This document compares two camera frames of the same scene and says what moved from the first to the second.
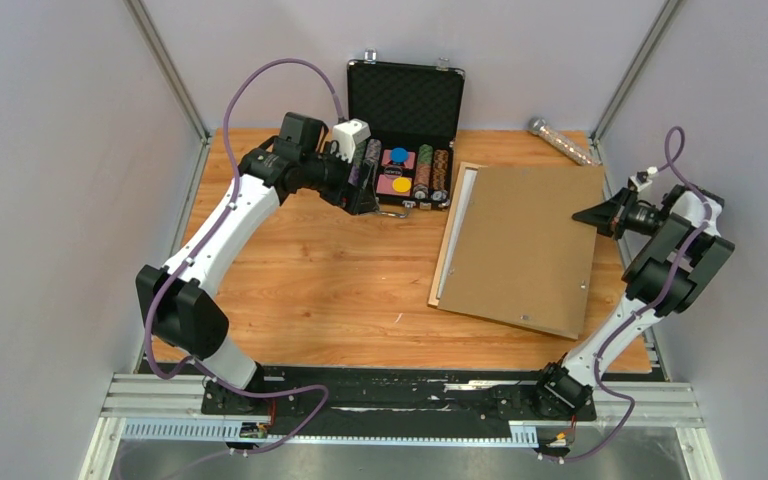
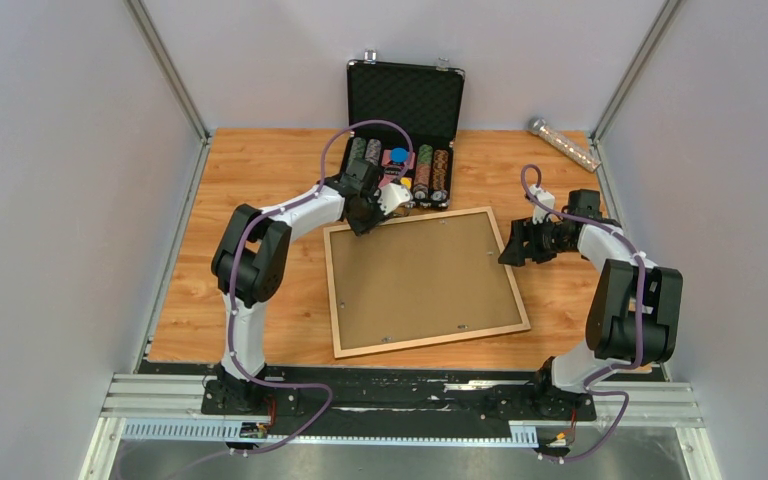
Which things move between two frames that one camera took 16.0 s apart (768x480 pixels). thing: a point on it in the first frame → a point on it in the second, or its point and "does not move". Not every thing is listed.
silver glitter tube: x=538 y=125 does not move
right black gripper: x=605 y=216 → x=516 y=252
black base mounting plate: x=318 y=401 does not move
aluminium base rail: x=170 y=409 does not move
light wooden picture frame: x=449 y=227 → x=419 y=280
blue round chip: x=399 y=154 does not move
